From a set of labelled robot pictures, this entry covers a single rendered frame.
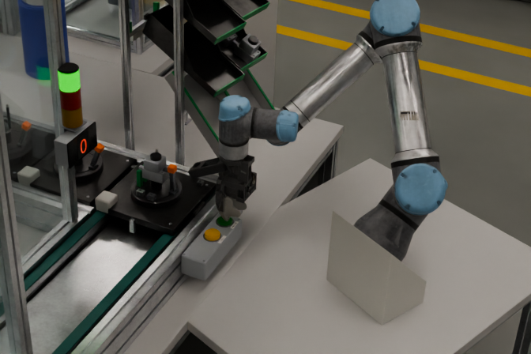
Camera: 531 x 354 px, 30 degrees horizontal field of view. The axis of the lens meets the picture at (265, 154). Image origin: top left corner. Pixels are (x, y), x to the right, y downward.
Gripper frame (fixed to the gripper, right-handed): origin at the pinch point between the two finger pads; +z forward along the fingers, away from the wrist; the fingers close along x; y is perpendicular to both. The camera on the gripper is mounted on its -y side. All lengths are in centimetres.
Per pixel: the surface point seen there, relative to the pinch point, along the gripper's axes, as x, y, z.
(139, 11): 87, -79, -5
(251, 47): 42, -14, -27
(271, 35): 181, -69, 42
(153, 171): -0.7, -20.9, -7.8
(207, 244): -10.5, 0.5, 2.1
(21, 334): -82, 0, -27
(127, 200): -4.8, -26.8, 1.1
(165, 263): -22.1, -5.1, 2.1
